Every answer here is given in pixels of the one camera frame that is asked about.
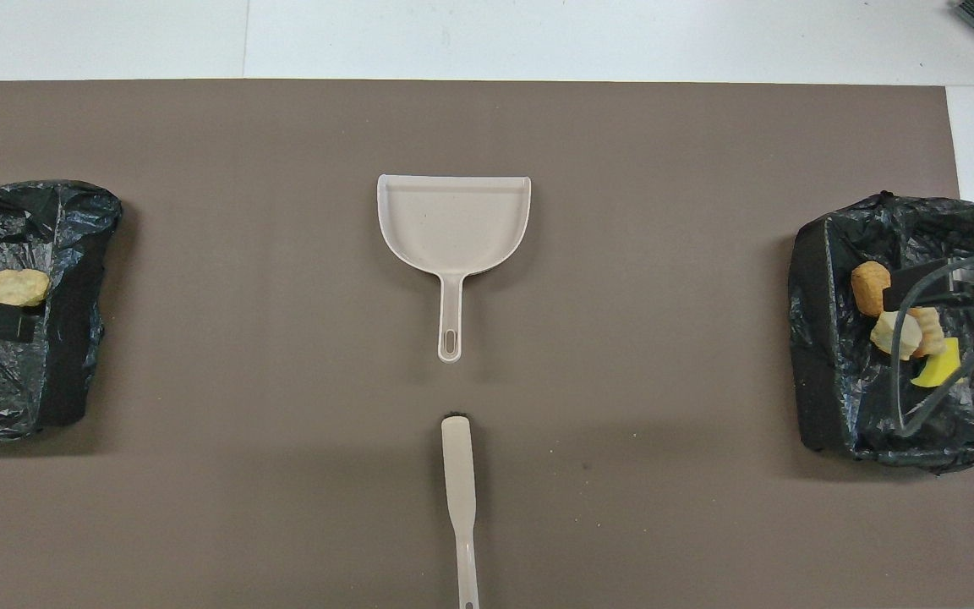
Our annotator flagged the brown bread toy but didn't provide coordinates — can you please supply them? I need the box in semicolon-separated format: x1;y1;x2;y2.
851;261;893;319

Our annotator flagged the yellow and green sponge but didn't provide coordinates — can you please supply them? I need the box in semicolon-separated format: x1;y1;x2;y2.
911;337;962;389

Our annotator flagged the beige hand brush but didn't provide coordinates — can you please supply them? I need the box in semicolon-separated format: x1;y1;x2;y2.
441;413;482;609

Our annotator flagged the brown table mat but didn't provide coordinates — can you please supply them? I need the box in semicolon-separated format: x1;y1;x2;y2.
0;80;974;609

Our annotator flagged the beige pastry toy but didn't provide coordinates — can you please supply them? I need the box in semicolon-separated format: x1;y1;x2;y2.
0;269;52;308

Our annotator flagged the beige plastic dustpan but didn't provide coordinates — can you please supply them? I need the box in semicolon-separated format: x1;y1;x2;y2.
377;174;533;364

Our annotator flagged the striped orange croissant toy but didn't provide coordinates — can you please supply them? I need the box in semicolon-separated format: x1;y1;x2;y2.
910;306;948;358
869;310;916;362

